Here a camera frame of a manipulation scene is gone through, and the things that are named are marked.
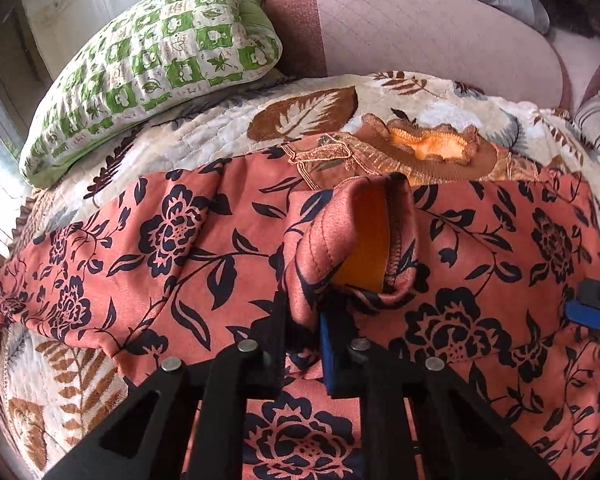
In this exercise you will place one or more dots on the pink quilted bedspread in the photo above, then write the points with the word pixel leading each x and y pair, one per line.
pixel 580 57

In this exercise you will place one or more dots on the orange floral garment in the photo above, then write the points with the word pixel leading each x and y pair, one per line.
pixel 474 270

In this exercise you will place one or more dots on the cream leaf-pattern blanket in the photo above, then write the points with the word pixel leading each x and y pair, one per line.
pixel 51 397

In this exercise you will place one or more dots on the green white patterned pillow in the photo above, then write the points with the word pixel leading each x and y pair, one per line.
pixel 153 56

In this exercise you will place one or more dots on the pink quilted bolster cushion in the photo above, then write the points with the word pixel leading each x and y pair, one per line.
pixel 461 40

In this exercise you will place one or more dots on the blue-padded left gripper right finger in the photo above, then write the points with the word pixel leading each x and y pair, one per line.
pixel 420 421

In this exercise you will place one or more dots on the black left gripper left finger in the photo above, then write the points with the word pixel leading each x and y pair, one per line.
pixel 186 421

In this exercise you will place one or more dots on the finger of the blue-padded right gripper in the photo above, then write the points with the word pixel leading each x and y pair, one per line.
pixel 584 308

